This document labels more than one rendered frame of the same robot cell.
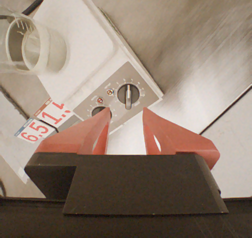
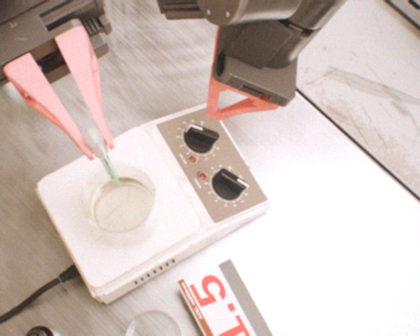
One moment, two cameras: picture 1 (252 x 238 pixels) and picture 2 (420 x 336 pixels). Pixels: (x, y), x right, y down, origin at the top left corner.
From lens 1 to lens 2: 0.70 m
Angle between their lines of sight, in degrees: 37
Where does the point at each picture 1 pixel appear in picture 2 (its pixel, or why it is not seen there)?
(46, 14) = (73, 217)
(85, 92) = (187, 191)
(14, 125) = not seen: outside the picture
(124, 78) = (175, 136)
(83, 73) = (163, 170)
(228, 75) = (188, 33)
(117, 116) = (231, 166)
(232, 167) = not seen: hidden behind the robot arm
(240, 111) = not seen: hidden behind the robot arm
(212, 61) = (168, 49)
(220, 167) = (321, 39)
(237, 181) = (340, 18)
